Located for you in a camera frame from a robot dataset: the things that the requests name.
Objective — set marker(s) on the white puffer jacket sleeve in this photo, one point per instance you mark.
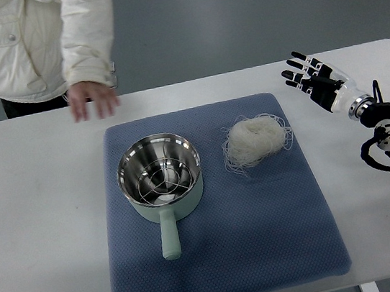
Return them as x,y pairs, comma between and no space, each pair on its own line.
86,41

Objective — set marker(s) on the mint green steel pot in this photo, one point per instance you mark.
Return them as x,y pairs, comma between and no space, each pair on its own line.
140,155

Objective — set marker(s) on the person's bare hand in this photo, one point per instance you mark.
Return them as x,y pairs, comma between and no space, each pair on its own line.
104,98

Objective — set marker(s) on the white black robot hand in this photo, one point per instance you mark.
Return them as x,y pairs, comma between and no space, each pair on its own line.
327,86

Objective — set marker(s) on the white vermicelli bundle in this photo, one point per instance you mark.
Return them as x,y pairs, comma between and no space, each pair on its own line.
250,141

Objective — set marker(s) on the blue quilted mat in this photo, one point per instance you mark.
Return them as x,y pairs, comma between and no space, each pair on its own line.
259,232

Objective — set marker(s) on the wire steaming rack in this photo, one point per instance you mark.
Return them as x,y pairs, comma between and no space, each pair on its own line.
164,180

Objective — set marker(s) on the white puffer jacket torso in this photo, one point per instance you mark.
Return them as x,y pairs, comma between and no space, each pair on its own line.
30,54

